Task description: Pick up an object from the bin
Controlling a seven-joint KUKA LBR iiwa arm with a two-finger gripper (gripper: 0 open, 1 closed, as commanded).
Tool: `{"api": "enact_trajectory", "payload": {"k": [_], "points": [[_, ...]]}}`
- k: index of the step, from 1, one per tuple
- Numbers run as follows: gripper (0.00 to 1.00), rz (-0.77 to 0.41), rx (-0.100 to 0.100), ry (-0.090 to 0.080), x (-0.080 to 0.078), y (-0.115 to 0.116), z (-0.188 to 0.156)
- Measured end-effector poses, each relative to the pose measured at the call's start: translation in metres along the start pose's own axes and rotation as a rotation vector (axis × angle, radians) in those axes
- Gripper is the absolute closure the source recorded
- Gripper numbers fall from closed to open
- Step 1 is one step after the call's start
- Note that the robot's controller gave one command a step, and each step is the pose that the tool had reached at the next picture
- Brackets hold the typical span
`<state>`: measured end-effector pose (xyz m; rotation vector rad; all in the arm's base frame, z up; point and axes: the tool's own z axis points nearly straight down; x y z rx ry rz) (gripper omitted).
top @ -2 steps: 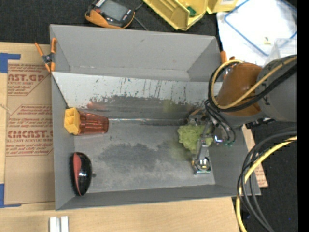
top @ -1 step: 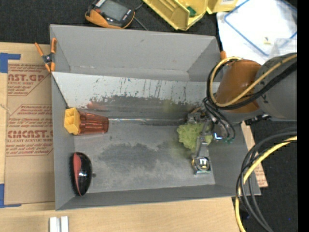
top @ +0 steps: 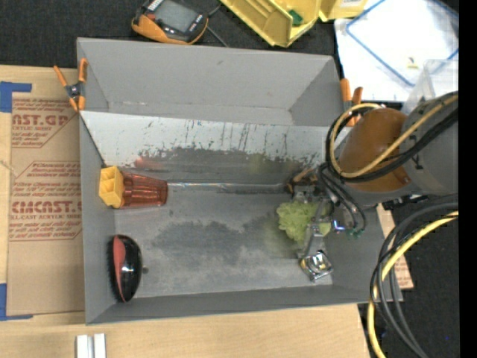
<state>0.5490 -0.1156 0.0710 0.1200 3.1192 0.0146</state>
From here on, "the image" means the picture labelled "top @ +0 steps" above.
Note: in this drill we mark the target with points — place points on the grey metal bin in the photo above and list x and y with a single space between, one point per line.
223 237

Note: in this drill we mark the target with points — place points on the brown cardboard board red print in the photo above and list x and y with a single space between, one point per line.
44 237

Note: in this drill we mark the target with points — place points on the shiny silver metal object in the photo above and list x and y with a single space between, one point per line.
316 267

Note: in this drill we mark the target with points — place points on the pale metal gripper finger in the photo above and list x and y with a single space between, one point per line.
314 239
302 199

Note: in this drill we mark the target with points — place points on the green toy lettuce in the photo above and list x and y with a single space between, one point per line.
292 218

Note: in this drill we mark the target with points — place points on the yellow plastic block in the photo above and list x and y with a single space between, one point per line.
111 186

